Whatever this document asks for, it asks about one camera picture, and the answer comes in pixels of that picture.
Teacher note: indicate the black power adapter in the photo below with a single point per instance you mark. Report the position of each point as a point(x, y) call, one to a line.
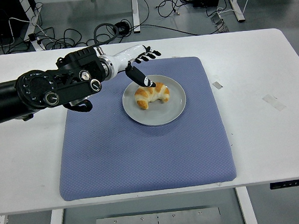
point(32, 37)

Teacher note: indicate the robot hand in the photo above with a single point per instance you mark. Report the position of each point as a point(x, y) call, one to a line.
point(127, 54)

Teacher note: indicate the large clear tape piece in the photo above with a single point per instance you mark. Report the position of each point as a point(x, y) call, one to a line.
point(274, 102)

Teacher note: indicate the white slanted desk leg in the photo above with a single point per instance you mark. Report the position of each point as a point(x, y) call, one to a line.
point(31, 20)

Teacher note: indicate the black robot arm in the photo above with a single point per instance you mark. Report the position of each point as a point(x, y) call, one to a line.
point(68, 89)

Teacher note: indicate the white straight desk leg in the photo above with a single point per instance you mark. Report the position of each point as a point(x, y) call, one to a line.
point(135, 10)

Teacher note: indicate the grey metal plate with screws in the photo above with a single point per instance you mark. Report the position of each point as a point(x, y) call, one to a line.
point(157, 223)

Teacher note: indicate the blue quilted mat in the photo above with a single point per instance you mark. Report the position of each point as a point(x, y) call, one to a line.
point(116, 158)

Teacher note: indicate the grey foot pedal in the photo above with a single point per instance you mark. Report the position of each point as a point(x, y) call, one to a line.
point(220, 27)

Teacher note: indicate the grey round plate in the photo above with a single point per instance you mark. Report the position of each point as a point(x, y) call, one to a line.
point(165, 113)

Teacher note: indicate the black table control panel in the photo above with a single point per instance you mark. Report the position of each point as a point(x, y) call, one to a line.
point(293, 183)

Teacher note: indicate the white desk leg with foot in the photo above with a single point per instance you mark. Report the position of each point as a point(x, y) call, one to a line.
point(238, 5)

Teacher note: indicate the croissant bread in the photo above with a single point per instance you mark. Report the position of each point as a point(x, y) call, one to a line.
point(153, 95)

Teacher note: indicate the small clear tape piece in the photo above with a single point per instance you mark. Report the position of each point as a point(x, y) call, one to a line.
point(217, 85)

